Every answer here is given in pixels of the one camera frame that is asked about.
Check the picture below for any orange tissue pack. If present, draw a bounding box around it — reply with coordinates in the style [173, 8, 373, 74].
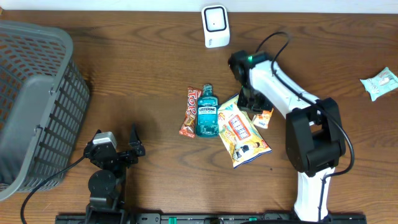
[252, 109, 274, 129]

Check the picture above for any yellow snack bag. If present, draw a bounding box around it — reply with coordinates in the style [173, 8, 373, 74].
[218, 94, 272, 168]

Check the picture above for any teal mouthwash bottle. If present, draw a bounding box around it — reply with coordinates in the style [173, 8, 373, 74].
[196, 84, 219, 138]

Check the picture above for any orange chocolate bar wrapper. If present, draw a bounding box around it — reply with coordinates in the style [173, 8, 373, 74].
[179, 87, 202, 138]

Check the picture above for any teal wet wipes pack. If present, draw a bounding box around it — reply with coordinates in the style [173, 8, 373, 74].
[360, 67, 397, 101]

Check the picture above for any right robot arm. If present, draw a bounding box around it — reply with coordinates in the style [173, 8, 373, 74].
[228, 50, 346, 222]

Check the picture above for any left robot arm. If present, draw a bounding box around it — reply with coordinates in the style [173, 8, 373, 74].
[83, 125, 146, 224]

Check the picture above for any white barcode scanner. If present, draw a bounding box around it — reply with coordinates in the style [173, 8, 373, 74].
[201, 5, 231, 49]

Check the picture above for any grey plastic mesh basket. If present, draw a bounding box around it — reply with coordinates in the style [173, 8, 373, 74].
[1, 21, 90, 200]

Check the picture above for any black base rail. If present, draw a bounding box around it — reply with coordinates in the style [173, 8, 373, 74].
[55, 212, 368, 224]

